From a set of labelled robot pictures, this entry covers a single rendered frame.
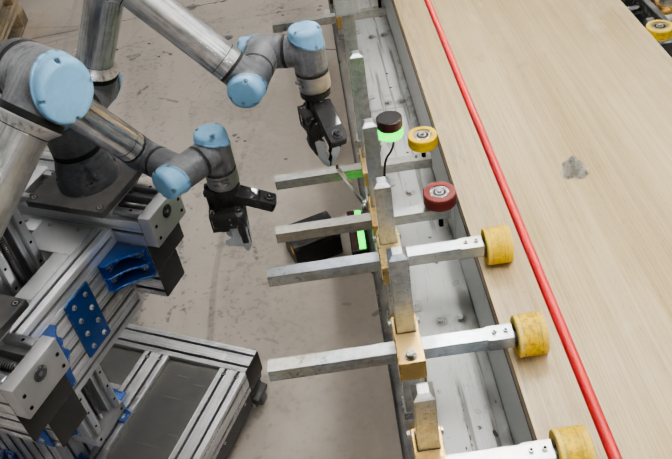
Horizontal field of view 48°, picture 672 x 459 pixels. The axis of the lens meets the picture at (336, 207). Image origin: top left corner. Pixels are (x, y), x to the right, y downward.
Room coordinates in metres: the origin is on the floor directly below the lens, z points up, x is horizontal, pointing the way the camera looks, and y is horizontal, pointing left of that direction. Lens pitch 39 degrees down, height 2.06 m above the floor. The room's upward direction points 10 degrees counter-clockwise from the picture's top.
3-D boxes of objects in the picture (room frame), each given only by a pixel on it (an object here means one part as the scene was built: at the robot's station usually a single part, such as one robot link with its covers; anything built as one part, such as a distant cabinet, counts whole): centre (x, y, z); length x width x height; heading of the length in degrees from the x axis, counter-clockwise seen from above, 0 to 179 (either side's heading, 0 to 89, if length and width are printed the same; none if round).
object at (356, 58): (1.69, -0.11, 0.92); 0.04 x 0.04 x 0.48; 88
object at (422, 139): (1.65, -0.26, 0.85); 0.08 x 0.08 x 0.11
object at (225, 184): (1.41, 0.25, 1.05); 0.08 x 0.08 x 0.05
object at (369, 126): (1.44, -0.11, 0.87); 0.04 x 0.04 x 0.48; 88
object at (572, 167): (1.40, -0.59, 0.91); 0.09 x 0.07 x 0.02; 154
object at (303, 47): (1.49, 0.01, 1.29); 0.09 x 0.08 x 0.11; 74
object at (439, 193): (1.40, -0.25, 0.85); 0.08 x 0.08 x 0.11
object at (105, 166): (1.52, 0.58, 1.09); 0.15 x 0.15 x 0.10
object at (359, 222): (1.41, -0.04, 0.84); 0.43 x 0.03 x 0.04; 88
